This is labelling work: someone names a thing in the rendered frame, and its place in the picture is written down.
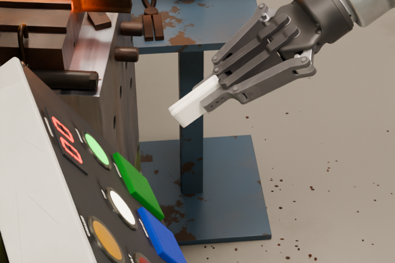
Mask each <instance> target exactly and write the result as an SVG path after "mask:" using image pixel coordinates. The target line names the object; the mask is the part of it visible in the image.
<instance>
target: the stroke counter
mask: <svg viewBox="0 0 395 263"><path fill-rule="evenodd" d="M52 119H53V122H54V124H55V126H56V127H57V125H56V122H57V123H59V124H60V125H61V128H62V130H61V129H60V128H58V127H57V129H58V130H59V131H60V132H61V133H63V134H64V135H65V136H66V137H67V138H68V139H69V140H70V141H72V142H73V141H74V140H73V138H72V135H71V134H70V132H69V130H68V129H67V128H65V127H64V126H63V125H62V124H61V123H60V122H58V121H57V120H56V119H55V118H54V117H52ZM55 121H56V122H55ZM63 128H64V129H65V130H66V131H67V132H68V133H69V135H70V137H71V138H70V137H68V136H67V135H66V133H65V131H64V129H63ZM60 139H61V142H62V144H63V146H64V148H65V149H66V151H68V152H69V153H70V154H71V155H72V156H74V158H76V159H77V160H78V161H79V162H80V163H83V162H82V160H81V157H80V155H79V153H78V152H77V150H75V149H74V148H73V147H72V146H71V145H70V144H69V143H68V142H66V141H65V140H64V139H63V138H62V137H61V138H60ZM64 142H65V143H66V144H67V145H68V146H69V148H70V150H71V151H69V150H68V149H67V148H66V147H65V144H64ZM72 149H73V150H74V151H76V152H77V154H78V157H79V159H78V158H77V157H76V156H75V155H74V153H73V151H72Z"/></svg>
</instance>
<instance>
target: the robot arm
mask: <svg viewBox="0 0 395 263"><path fill-rule="evenodd" d="M392 8H395V0H294V1H293V2H291V3H289V4H287V5H283V6H281V7H280V8H279V9H272V8H268V7H267V5H266V4H265V3H261V4H260V5H259V6H258V7H257V9H256V10H255V12H254V14H253V16H252V17H251V18H250V19H249V20H248V21H247V22H246V23H245V24H244V25H243V26H242V27H241V28H240V29H239V30H238V31H237V32H236V33H235V34H234V35H233V36H232V37H231V38H230V39H229V40H228V41H227V42H226V44H225V45H224V46H223V47H222V48H221V49H220V50H219V51H218V52H217V53H216V54H215V55H214V56H213V57H212V59H211V61H212V63H213V72H212V73H211V74H210V75H209V76H208V77H206V78H205V79H203V80H202V81H201V82H199V83H198V84H197V85H195V86H194V87H193V89H192V91H191V92H190V93H189V94H187V95H186V96H185V97H183V98H182V99H180V100H179V101H178V102H176V103H175V104H173V105H172V106H171V107H170V108H169V111H170V113H171V115H172V116H173V117H174V118H175V120H176V121H177V122H178V123H179V124H180V125H181V126H182V127H183V128H184V127H186V126H187V125H189V124H190V123H191V122H193V121H194V120H196V119H197V118H198V117H200V116H201V115H202V114H204V113H205V112H208V113H209V112H212V111H213V110H215V108H217V107H218V106H220V105H222V104H223V103H224V102H225V101H227V100H229V99H236V100H237V101H239V102H240V103H241V104H246V103H249V102H251V101H253V100H255V99H257V98H259V97H261V96H263V95H265V94H268V93H270V92H272V91H274V90H276V89H278V88H280V87H282V86H284V85H286V84H288V83H290V82H292V81H294V80H296V79H300V78H304V77H311V76H314V75H315V74H316V72H317V70H316V68H315V67H314V65H313V62H314V55H315V54H317V53H318V52H319V50H320V49H321V48H322V46H323V45H324V44H325V43H329V44H333V43H335V42H336V41H337V40H339V39H340V38H341V37H343V36H344V35H345V34H347V33H348V32H350V31H351V30H352V29H353V27H354V24H353V22H355V23H356V24H358V26H360V27H362V28H365V27H367V26H368V25H370V24H371V23H372V22H374V21H375V20H376V19H378V18H379V17H381V16H382V15H384V14H385V13H386V12H388V11H389V10H391V9H392ZM267 39H268V40H269V41H270V43H269V41H268V40H267ZM277 52H278V53H279V55H278V54H277Z"/></svg>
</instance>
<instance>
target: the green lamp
mask: <svg viewBox="0 0 395 263"><path fill-rule="evenodd" d="M86 139H87V141H88V143H89V145H90V147H91V148H92V150H93V151H94V153H95V154H96V155H97V156H98V157H99V158H100V159H101V160H102V161H103V162H104V163H105V164H109V162H108V159H107V157H106V155H105V153H104V152H103V150H102V149H101V147H100V146H99V144H98V143H97V142H96V141H95V140H94V139H93V138H92V137H91V136H90V135H88V134H86Z"/></svg>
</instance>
